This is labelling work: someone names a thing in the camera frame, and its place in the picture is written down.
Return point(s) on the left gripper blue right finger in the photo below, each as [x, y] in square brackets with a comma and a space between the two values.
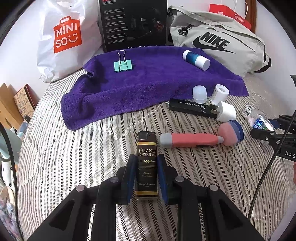
[167, 175]

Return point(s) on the wooden headboard piece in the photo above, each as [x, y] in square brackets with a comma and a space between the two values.
[10, 116]

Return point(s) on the translucent white cap adapter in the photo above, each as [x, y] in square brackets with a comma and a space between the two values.
[199, 94]

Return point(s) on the blue white cylinder bottle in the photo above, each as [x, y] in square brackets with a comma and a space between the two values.
[197, 60]

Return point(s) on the black headset box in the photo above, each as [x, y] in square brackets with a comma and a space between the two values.
[133, 23]

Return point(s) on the striped quilt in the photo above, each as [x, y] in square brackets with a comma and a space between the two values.
[54, 160]

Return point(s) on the white charger adapter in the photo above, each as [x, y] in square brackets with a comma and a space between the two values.
[226, 111]

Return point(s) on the clear sanitizer bottle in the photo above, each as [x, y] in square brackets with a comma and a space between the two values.
[256, 119]

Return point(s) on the purple towel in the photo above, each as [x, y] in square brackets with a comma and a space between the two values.
[158, 74]

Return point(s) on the right hand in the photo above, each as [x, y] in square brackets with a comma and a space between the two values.
[294, 173]

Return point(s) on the white tape roll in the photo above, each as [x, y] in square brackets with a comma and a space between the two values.
[219, 94]

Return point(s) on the teal binder clip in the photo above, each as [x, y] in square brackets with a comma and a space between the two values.
[122, 64]

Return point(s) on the pink grey tube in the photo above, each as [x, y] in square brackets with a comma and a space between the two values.
[186, 140]

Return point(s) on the mint green kettle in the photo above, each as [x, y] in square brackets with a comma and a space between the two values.
[15, 142]

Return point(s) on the grey Nike bag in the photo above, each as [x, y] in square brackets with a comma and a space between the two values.
[220, 37]

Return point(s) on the pink blue sponge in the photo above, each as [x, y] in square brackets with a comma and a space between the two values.
[232, 132]

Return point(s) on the white Miniso plastic bag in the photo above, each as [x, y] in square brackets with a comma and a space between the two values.
[70, 38]

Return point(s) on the red paper bag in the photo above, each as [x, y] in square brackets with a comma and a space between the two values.
[225, 10]

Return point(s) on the black Horizon stick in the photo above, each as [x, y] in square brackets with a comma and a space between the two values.
[184, 106]

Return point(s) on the Grand Reserve black box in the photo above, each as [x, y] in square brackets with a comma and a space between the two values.
[146, 187]

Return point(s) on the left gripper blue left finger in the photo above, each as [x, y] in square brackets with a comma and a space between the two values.
[126, 176]

